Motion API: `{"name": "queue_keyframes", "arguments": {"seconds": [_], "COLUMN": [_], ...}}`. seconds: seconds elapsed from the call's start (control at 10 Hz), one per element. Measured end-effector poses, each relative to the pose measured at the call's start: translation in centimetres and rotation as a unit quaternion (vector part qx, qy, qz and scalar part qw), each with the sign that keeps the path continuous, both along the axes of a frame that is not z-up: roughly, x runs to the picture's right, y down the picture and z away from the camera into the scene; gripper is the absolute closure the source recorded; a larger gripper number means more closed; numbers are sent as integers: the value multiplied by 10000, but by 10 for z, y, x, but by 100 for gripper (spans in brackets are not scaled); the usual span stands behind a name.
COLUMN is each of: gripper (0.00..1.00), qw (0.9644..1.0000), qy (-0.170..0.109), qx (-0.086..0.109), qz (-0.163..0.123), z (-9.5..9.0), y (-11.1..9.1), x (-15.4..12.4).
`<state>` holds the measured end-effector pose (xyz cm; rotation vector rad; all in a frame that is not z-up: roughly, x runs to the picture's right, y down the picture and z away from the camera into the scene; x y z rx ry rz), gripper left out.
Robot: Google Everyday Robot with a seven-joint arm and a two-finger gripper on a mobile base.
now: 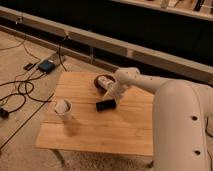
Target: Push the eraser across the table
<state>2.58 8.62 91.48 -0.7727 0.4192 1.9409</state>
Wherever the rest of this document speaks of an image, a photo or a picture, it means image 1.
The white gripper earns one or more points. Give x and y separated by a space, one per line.
116 91

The black eraser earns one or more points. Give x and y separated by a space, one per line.
107 104

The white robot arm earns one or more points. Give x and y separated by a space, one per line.
179 110

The white bottle in bowl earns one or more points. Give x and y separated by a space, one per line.
105 82

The dark brown bowl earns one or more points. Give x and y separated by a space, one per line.
96 81

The wooden table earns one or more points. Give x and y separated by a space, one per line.
124 130

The white paper cup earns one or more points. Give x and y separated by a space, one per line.
63 109

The black power adapter box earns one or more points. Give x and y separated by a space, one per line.
46 66

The small black device on floor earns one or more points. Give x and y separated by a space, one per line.
29 66

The black plug on floor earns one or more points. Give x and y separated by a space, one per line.
3 113

